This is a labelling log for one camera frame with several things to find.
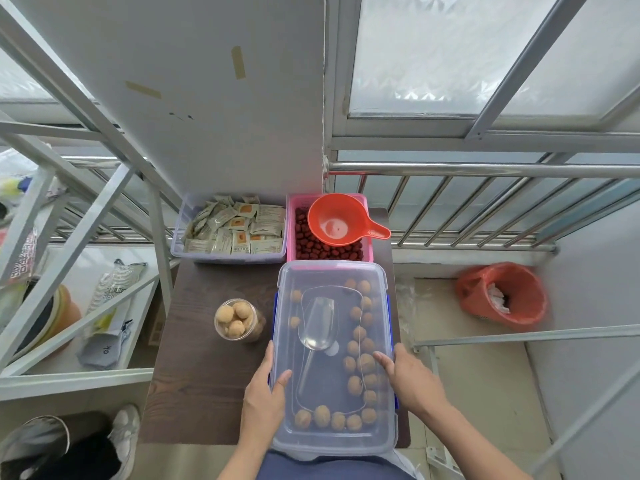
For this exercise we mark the pile of red dates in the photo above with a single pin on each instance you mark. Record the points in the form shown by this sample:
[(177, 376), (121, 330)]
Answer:
[(310, 247)]

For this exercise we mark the person's right hand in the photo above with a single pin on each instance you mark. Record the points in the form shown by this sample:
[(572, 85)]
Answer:
[(415, 384)]

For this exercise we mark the walnuts heap in jar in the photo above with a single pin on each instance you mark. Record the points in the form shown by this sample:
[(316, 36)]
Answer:
[(236, 317)]

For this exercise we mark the white printed code sheet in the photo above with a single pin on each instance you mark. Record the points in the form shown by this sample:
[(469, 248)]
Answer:
[(17, 259)]

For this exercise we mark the white sneaker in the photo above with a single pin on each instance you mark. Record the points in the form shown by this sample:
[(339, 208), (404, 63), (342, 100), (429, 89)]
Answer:
[(125, 434)]

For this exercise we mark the white printed plastic bag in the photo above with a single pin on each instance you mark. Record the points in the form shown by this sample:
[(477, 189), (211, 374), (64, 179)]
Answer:
[(112, 289)]

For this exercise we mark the person's right thumb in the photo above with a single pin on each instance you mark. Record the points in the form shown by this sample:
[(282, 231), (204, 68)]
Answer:
[(384, 363)]

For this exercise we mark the person's right forearm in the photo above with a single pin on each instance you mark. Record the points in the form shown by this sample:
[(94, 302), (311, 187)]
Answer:
[(465, 439)]

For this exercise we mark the lavender plastic basket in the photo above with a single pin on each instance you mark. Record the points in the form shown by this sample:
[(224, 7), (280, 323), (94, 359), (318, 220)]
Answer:
[(179, 242)]

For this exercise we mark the person's left thumb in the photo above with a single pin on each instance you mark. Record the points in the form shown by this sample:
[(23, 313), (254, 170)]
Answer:
[(283, 383)]

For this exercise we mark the person's left forearm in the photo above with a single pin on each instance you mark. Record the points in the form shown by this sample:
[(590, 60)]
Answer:
[(247, 457)]

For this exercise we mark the clear plastic jar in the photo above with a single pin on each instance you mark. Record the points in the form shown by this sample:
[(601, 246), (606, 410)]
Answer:
[(240, 322)]

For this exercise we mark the pile of beige sachets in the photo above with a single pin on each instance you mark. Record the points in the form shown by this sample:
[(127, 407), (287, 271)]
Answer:
[(235, 225)]

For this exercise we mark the red trash bin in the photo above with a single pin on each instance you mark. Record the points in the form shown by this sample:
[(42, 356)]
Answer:
[(505, 294)]

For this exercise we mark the orange plastic funnel scoop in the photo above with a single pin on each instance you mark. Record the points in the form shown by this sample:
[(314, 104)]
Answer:
[(336, 218)]

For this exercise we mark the orange and yellow bowl stack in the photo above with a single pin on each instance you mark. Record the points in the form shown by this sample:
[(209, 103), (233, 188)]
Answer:
[(57, 317)]

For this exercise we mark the clear plastic scoop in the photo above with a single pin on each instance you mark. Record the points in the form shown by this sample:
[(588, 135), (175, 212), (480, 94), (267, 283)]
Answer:
[(319, 327)]

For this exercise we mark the frosted glass window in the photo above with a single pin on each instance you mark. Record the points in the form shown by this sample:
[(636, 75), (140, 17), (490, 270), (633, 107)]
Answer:
[(440, 54)]

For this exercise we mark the white paper waste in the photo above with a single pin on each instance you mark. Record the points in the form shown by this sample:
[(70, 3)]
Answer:
[(497, 297)]

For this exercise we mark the clear box with blue latches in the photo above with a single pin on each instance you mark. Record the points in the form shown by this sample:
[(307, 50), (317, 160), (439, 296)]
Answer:
[(393, 314)]

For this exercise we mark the white metal rack frame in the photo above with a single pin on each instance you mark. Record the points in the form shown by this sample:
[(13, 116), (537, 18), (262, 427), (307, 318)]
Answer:
[(75, 234)]

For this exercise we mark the pink plastic basket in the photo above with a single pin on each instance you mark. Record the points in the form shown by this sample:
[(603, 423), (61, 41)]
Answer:
[(369, 244)]

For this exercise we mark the stainless steel railing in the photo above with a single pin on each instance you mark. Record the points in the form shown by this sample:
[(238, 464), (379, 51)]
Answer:
[(450, 169)]

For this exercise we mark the person's blue garment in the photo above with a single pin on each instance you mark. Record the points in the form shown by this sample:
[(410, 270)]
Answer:
[(335, 467)]

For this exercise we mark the person's left hand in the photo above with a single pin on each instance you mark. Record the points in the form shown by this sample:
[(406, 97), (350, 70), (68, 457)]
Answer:
[(260, 404)]

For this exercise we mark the clear plastic box lid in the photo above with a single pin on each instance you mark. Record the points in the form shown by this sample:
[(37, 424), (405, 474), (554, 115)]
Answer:
[(325, 314)]

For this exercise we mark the pile of walnuts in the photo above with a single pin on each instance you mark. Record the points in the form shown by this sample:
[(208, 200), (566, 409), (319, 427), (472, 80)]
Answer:
[(361, 364)]

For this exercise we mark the brown cardboard box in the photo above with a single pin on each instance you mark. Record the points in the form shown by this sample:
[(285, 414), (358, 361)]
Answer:
[(157, 319)]

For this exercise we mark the beige tape strip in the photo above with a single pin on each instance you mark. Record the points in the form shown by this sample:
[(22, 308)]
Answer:
[(143, 89), (238, 62)]

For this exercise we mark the grey pouch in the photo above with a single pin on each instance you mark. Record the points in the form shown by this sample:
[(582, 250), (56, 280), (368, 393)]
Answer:
[(105, 347)]

